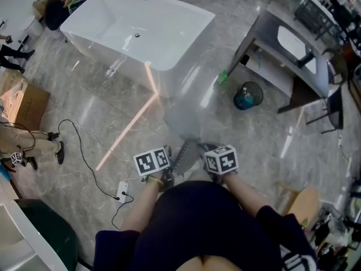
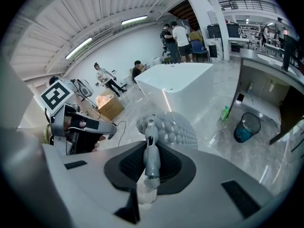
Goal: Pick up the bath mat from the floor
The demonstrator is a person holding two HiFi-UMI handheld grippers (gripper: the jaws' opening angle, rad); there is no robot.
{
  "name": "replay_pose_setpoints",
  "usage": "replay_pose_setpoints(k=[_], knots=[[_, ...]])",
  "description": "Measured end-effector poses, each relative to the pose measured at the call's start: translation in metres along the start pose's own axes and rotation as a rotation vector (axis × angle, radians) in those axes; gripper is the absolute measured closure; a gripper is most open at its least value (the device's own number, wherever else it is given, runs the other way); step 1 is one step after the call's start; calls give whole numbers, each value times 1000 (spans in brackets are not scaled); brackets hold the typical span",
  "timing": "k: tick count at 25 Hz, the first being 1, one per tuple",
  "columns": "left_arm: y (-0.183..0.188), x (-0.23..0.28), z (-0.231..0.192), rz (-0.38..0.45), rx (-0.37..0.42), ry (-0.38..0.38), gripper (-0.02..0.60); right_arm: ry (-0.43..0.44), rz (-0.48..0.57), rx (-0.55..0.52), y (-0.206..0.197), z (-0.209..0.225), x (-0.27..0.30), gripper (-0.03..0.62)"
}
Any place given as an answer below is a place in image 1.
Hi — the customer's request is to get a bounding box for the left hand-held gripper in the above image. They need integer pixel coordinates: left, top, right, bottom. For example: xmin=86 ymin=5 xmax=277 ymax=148
xmin=133 ymin=145 xmax=175 ymax=192

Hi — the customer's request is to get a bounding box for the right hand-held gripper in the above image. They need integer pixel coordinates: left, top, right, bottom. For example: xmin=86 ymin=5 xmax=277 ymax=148
xmin=197 ymin=142 xmax=239 ymax=183

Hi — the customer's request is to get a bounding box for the grey perforated bath mat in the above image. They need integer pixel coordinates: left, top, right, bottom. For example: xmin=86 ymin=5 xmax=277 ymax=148
xmin=163 ymin=102 xmax=203 ymax=178

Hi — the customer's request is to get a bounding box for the white bathtub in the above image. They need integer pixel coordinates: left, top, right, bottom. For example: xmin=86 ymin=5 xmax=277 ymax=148
xmin=59 ymin=0 xmax=217 ymax=98

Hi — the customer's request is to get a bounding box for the person's right forearm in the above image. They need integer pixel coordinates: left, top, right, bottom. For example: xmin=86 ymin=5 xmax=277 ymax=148
xmin=221 ymin=173 xmax=269 ymax=217

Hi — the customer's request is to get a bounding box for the person's left forearm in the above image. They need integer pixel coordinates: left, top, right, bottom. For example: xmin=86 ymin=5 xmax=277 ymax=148
xmin=120 ymin=179 xmax=165 ymax=233

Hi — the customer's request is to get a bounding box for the yellow wristband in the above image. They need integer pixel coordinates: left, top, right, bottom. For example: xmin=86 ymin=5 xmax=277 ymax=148
xmin=147 ymin=174 xmax=165 ymax=187

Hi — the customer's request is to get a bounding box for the person's black shirt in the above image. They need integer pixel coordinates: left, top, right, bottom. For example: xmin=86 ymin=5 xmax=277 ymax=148
xmin=94 ymin=180 xmax=318 ymax=271

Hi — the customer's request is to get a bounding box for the black mesh wastebasket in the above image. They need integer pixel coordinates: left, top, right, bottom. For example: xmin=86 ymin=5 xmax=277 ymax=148
xmin=233 ymin=81 xmax=265 ymax=111

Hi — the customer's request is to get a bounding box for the green plastic bottle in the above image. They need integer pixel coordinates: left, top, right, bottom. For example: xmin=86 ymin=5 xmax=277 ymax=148
xmin=217 ymin=69 xmax=229 ymax=86

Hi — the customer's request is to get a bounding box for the wooden coffee table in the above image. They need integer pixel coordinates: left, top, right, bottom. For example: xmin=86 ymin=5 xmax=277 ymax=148
xmin=275 ymin=181 xmax=321 ymax=231

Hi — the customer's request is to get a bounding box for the dark green tub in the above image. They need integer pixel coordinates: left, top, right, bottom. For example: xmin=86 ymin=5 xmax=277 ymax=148
xmin=15 ymin=198 xmax=80 ymax=271

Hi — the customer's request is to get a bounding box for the black chair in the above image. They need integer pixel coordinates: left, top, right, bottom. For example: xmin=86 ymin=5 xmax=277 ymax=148
xmin=306 ymin=48 xmax=349 ymax=136

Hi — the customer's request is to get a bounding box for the black sink faucet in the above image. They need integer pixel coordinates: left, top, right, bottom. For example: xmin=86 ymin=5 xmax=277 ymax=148
xmin=297 ymin=50 xmax=315 ymax=69

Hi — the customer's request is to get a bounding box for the white sink basin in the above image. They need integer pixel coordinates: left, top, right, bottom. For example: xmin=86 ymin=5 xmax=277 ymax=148
xmin=278 ymin=25 xmax=318 ymax=75

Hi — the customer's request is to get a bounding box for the pile of cluttered items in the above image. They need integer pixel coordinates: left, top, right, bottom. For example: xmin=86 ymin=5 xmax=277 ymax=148
xmin=304 ymin=202 xmax=361 ymax=271

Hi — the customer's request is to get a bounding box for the dark vanity cabinet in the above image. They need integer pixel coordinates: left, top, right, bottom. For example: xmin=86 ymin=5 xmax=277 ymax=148
xmin=227 ymin=8 xmax=331 ymax=115

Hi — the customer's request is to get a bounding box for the white curved counter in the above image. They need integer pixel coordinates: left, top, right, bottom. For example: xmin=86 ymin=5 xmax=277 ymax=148
xmin=0 ymin=199 xmax=69 ymax=271

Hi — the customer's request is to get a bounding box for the white round stool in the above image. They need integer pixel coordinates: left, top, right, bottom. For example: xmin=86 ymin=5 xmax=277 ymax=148
xmin=22 ymin=15 xmax=43 ymax=40

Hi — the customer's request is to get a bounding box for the white power strip with cable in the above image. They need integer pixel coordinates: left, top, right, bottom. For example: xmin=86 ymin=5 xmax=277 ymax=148
xmin=58 ymin=119 xmax=135 ymax=231

